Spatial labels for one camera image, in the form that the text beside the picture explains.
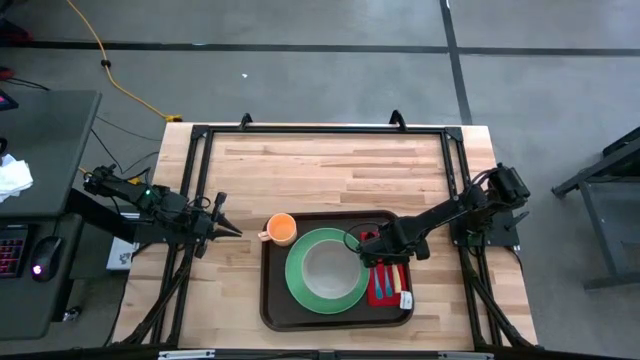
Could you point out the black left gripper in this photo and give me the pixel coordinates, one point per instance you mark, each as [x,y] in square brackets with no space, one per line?
[205,227]

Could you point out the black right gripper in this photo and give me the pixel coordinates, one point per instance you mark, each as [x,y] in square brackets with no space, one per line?
[390,250]

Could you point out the red cloth napkin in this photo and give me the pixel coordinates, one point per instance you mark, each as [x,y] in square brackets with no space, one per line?
[371,300]

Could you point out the orange plastic mug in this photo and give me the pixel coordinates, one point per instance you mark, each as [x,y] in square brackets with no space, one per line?
[282,229]

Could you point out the grey plastic bowl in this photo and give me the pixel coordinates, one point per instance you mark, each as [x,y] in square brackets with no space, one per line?
[330,270]

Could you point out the green plastic plate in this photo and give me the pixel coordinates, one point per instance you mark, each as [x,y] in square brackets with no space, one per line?
[295,280]

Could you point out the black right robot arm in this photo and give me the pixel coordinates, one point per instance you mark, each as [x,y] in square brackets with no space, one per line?
[450,210]

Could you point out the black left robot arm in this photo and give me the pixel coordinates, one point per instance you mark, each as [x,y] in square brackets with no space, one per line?
[160,205]

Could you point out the dark brown serving tray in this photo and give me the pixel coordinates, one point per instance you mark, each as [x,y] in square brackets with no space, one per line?
[275,300]

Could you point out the white printed box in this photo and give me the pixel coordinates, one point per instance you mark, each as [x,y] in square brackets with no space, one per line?
[120,255]

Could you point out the silver metal bar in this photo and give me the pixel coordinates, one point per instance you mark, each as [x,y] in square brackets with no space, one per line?
[465,356]
[185,354]

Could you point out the black computer mouse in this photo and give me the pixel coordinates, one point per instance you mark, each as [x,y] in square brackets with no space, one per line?
[47,255]

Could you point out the black office desk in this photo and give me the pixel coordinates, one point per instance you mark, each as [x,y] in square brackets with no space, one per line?
[50,150]

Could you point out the black metal stand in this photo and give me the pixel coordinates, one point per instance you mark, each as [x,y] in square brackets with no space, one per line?
[598,230]

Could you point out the backlit computer keyboard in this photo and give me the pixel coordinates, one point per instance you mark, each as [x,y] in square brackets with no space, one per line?
[12,252]

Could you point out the white crumpled tissue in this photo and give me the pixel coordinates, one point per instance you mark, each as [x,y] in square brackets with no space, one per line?
[15,177]

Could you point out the dark device with pink screen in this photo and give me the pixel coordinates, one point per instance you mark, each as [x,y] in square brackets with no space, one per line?
[6,100]

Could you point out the person's shoe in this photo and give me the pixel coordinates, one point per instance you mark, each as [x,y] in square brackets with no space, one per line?
[12,34]
[6,74]

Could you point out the black curved frame bracket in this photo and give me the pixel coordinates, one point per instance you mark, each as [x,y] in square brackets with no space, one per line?
[397,117]
[245,119]

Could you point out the black aluminium table frame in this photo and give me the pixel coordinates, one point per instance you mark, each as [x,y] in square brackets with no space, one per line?
[325,130]

